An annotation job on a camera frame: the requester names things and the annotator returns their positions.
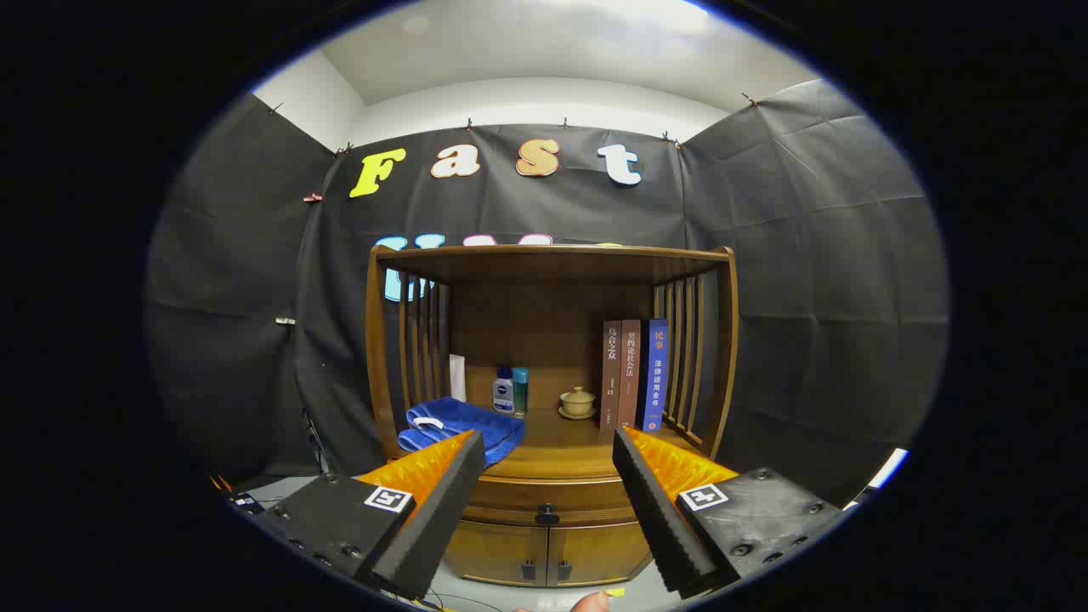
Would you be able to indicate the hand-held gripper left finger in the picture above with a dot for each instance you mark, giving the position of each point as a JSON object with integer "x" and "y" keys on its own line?
{"x": 442, "y": 510}

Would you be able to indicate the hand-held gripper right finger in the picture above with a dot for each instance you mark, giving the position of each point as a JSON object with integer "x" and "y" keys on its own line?
{"x": 654, "y": 510}

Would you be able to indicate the wooden drawer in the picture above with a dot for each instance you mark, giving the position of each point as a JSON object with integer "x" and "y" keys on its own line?
{"x": 544, "y": 490}

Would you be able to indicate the wooden cabinet door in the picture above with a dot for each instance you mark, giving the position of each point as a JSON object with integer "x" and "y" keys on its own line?
{"x": 599, "y": 548}
{"x": 497, "y": 548}

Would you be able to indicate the wooden countertop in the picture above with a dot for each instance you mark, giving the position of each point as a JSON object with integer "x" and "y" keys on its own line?
{"x": 561, "y": 442}

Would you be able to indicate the wooden cabinet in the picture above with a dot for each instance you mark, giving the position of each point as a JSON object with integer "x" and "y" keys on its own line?
{"x": 544, "y": 314}

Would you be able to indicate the blue towel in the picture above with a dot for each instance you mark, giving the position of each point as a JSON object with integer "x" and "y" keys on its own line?
{"x": 476, "y": 421}

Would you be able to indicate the blue book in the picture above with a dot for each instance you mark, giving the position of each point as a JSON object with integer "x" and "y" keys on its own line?
{"x": 656, "y": 382}

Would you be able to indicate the white bottle with blue cap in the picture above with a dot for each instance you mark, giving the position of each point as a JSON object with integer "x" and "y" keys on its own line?
{"x": 503, "y": 398}

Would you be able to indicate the light brown book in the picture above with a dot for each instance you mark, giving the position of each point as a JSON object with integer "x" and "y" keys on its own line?
{"x": 629, "y": 382}

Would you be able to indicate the beige lidded teacup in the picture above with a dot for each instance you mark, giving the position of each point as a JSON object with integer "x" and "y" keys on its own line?
{"x": 578, "y": 404}

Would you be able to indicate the white paper sheet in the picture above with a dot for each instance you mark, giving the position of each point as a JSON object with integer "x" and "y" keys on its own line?
{"x": 457, "y": 378}

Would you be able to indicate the dark brown book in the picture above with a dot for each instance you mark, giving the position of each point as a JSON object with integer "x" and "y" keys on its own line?
{"x": 610, "y": 382}

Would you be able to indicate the teal bottle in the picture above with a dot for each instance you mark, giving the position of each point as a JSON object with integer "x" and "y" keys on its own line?
{"x": 520, "y": 391}

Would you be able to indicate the black backdrop cloth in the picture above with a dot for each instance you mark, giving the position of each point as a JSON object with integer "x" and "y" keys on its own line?
{"x": 807, "y": 255}

